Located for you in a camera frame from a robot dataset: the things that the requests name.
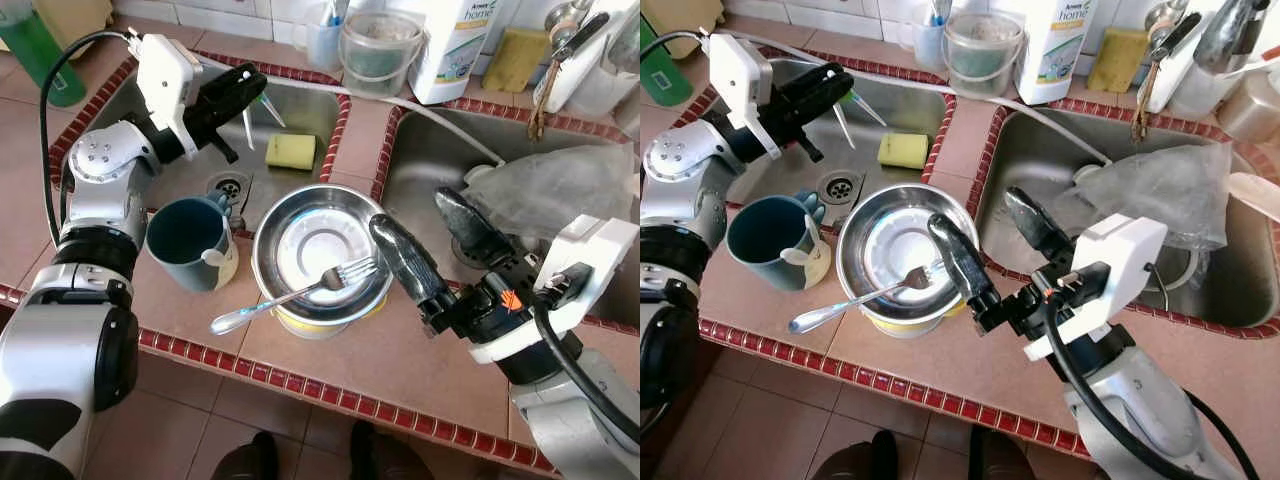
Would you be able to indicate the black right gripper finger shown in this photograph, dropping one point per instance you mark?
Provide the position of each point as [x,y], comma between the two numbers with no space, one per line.
[1035,225]
[470,230]
[960,260]
[405,260]

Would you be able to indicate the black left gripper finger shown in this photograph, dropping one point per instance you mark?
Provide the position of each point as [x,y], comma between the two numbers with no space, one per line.
[825,105]
[240,78]
[820,78]
[240,106]

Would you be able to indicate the white green training chopsticks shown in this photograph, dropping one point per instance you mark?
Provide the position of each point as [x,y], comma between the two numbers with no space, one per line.
[868,108]
[270,110]

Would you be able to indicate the stainless steel bowl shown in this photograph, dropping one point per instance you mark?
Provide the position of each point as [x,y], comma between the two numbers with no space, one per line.
[310,250]
[895,250]

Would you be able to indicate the yellow suction bowl base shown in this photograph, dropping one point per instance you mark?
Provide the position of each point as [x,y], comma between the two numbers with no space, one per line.
[300,325]
[890,325]

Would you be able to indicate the blue bunny mug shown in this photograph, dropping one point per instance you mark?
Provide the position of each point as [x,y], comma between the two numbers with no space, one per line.
[765,235]
[185,240]

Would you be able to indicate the steel fork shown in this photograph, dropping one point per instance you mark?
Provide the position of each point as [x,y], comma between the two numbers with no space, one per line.
[250,313]
[830,312]

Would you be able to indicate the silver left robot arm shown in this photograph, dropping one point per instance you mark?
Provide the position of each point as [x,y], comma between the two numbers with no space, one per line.
[680,200]
[95,210]

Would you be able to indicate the steel sink basin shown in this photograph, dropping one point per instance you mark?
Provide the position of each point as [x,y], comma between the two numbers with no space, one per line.
[900,100]
[430,170]
[1040,170]
[310,110]

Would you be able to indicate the yellow sponge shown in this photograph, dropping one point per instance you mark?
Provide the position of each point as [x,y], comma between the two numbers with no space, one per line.
[290,150]
[903,150]
[1118,58]
[515,60]

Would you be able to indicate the clear toothbrush cup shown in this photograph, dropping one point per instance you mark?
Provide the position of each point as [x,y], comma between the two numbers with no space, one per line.
[322,45]
[930,40]

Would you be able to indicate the clear plastic bag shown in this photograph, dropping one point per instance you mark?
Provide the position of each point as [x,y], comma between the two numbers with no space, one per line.
[1150,190]
[560,190]

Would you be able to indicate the green dish soap bottle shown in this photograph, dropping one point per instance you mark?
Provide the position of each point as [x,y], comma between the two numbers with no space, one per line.
[660,70]
[35,60]

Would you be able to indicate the clear plastic bucket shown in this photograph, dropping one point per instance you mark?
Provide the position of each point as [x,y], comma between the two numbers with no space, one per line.
[985,55]
[380,60]

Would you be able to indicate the dark robot right foot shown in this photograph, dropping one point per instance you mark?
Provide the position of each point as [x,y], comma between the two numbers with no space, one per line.
[1000,455]
[385,455]

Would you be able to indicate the dark robot foot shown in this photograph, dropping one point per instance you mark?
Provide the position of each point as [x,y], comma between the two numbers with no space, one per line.
[855,460]
[245,460]
[385,455]
[1000,455]

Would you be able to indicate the white detergent bottle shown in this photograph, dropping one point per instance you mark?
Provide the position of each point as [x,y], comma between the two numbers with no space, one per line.
[1055,50]
[455,50]

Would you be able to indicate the white plastic container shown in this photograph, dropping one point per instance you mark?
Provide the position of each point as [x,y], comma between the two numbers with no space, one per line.
[600,70]
[1200,85]

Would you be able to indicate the white dish rack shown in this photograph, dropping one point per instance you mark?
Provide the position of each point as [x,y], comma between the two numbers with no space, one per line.
[1255,195]

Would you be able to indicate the steel faucet with black lever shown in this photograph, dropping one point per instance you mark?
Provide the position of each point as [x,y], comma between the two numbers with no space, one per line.
[1175,35]
[580,35]

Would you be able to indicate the dark robot left foot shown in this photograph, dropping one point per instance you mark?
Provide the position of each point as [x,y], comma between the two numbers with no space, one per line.
[245,460]
[855,460]

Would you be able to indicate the steel cup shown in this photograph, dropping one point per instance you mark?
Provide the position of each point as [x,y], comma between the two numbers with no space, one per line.
[1250,105]

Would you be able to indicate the plain steel faucet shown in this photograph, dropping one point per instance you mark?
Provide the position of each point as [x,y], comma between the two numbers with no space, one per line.
[1230,35]

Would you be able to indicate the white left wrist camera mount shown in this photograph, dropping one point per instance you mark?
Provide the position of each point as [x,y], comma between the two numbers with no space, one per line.
[740,85]
[165,80]

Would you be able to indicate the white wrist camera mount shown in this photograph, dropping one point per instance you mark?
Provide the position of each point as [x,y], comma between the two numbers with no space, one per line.
[1120,255]
[740,85]
[590,250]
[165,80]

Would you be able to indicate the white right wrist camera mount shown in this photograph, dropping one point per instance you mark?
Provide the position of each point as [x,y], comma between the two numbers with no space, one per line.
[1120,255]
[590,250]

